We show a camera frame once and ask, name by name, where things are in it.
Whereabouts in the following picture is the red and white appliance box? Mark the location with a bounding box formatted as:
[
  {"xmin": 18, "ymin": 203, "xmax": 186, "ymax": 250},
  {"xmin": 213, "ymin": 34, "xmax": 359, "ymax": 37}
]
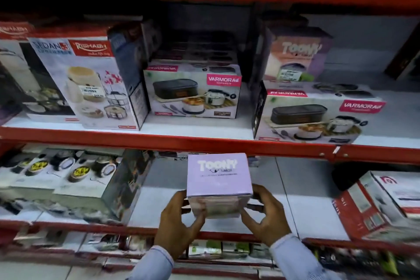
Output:
[{"xmin": 332, "ymin": 171, "xmax": 420, "ymax": 242}]

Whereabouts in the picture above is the person's right forearm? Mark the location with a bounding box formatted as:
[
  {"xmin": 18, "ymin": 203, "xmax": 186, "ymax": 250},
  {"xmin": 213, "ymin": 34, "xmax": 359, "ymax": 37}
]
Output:
[{"xmin": 269, "ymin": 233, "xmax": 343, "ymax": 280}]

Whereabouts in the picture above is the person's left hand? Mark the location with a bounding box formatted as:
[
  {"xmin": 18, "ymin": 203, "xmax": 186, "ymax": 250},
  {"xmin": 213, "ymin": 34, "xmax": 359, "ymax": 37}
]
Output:
[{"xmin": 154, "ymin": 190, "xmax": 207, "ymax": 260}]

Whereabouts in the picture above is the dark cardboard box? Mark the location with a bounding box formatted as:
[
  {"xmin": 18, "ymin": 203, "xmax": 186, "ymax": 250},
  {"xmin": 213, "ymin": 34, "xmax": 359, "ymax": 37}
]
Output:
[{"xmin": 384, "ymin": 25, "xmax": 420, "ymax": 81}]

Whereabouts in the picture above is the white tiffin carrier box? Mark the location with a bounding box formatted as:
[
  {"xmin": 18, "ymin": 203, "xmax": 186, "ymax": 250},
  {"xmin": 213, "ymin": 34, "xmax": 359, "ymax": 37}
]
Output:
[{"xmin": 28, "ymin": 25, "xmax": 151, "ymax": 131}]

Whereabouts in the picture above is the lilac tumbler box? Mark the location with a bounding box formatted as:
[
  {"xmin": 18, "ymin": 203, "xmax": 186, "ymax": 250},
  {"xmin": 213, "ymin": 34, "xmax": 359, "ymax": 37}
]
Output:
[
  {"xmin": 262, "ymin": 25, "xmax": 334, "ymax": 82},
  {"xmin": 186, "ymin": 153, "xmax": 253, "ymax": 219}
]

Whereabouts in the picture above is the green and white box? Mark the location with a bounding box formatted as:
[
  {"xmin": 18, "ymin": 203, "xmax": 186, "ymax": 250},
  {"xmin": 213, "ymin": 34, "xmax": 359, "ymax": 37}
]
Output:
[
  {"xmin": 188, "ymin": 240, "xmax": 222, "ymax": 260},
  {"xmin": 222, "ymin": 241, "xmax": 251, "ymax": 259}
]

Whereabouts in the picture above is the white bowl set carton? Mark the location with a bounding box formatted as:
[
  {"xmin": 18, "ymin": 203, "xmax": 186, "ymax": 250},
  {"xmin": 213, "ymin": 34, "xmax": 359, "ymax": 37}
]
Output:
[
  {"xmin": 0, "ymin": 149, "xmax": 79, "ymax": 200},
  {"xmin": 52, "ymin": 149, "xmax": 155, "ymax": 225}
]

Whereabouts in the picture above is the tall tiffin box red top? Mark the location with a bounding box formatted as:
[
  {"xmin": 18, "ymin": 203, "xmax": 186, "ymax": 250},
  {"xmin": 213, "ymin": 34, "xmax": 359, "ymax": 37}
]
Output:
[{"xmin": 0, "ymin": 21, "xmax": 79, "ymax": 123}]

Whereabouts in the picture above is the person's left forearm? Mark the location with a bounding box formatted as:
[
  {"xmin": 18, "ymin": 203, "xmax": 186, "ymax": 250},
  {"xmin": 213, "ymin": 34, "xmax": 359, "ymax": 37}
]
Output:
[{"xmin": 126, "ymin": 245, "xmax": 175, "ymax": 280}]

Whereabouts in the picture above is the small white lunch box carton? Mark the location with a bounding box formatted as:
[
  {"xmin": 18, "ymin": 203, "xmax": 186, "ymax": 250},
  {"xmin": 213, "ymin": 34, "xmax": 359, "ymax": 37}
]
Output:
[{"xmin": 143, "ymin": 61, "xmax": 243, "ymax": 120}]

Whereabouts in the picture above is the person's right hand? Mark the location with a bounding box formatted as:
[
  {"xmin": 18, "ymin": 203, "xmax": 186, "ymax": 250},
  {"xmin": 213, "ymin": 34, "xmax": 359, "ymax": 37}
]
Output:
[{"xmin": 240, "ymin": 184, "xmax": 292, "ymax": 247}]

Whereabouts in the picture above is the large white lunch box carton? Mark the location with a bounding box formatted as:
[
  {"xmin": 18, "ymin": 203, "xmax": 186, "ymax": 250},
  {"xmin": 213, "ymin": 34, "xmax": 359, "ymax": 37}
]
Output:
[{"xmin": 251, "ymin": 80, "xmax": 387, "ymax": 145}]

